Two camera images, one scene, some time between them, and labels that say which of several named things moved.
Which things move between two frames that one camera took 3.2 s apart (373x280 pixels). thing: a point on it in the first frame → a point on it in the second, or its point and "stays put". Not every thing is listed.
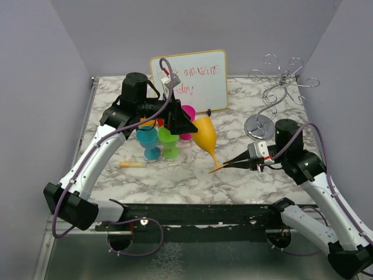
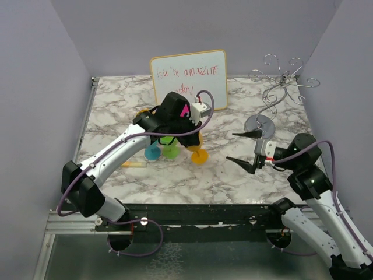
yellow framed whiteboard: [203, 79] stays put
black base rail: [200, 223] stays put
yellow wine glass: [206, 137] → [199, 157]
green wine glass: [168, 142] stays put
